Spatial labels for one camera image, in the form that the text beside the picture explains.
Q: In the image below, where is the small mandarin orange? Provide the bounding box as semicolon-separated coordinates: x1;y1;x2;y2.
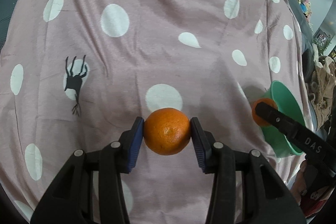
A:
251;98;279;127

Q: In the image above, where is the large orange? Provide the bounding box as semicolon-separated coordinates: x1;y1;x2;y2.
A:
143;108;191;156

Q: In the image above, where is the green plastic bowl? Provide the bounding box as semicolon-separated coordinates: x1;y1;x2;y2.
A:
261;80;305;158

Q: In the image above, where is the brown plush blanket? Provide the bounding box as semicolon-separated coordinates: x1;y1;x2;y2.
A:
306;56;335;129

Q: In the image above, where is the pink polka dot cloth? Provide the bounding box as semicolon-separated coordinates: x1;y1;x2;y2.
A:
1;0;312;220

